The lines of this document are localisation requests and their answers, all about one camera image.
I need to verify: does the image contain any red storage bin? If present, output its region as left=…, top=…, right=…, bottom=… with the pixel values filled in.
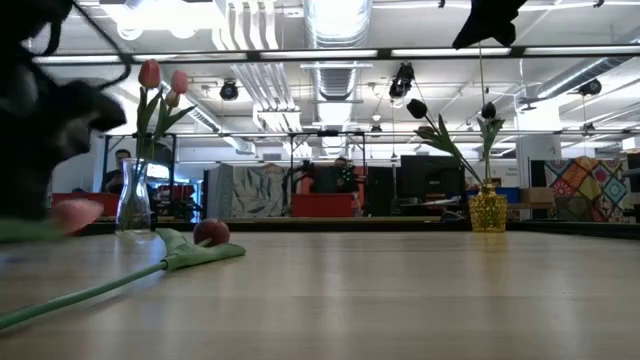
left=291, top=193, right=356, bottom=218
left=51, top=192, right=121, bottom=217

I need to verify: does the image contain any dark red artificial tulip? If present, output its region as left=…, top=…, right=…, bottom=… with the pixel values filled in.
left=0, top=218, right=247, bottom=332
left=416, top=124, right=481, bottom=187

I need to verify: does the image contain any cardboard box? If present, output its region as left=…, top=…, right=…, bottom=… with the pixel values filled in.
left=520, top=187, right=556, bottom=205

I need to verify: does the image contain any leaf patterned partition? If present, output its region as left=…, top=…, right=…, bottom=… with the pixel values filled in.
left=206, top=162, right=294, bottom=219

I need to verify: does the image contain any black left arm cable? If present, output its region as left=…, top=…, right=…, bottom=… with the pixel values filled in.
left=69, top=0, right=132, bottom=92

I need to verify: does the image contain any black bar with light strips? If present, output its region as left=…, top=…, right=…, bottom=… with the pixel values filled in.
left=29, top=45, right=640, bottom=66

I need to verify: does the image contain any silver ventilation duct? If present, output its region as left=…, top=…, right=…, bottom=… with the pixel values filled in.
left=302, top=0, right=374, bottom=101
left=534, top=37, right=640, bottom=100

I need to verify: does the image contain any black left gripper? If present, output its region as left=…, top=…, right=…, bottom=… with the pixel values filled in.
left=0, top=0, right=129, bottom=222

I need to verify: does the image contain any yellow glass vase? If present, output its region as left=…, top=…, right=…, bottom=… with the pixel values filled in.
left=468, top=183, right=509, bottom=234

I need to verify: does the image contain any colourful patchwork quilt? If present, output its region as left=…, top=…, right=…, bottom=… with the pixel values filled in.
left=543, top=155, right=632, bottom=224

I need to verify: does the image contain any black monitor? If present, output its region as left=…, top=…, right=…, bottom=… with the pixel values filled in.
left=399, top=154, right=466, bottom=201

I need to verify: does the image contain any clear glass vase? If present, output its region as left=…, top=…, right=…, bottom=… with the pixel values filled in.
left=115, top=158, right=152, bottom=235

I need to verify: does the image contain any person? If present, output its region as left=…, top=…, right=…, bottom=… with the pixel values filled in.
left=102, top=148, right=135, bottom=195
left=327, top=155, right=361, bottom=195

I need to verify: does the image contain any orange red partition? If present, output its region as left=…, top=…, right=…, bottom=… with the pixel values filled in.
left=298, top=172, right=369, bottom=196

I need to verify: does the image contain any black aluminium table frame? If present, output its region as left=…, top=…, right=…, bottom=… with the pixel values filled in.
left=82, top=218, right=640, bottom=241

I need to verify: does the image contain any black ceiling spotlight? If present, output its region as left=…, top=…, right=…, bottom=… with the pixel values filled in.
left=219, top=79, right=240, bottom=102
left=578, top=78, right=603, bottom=97
left=388, top=62, right=416, bottom=100

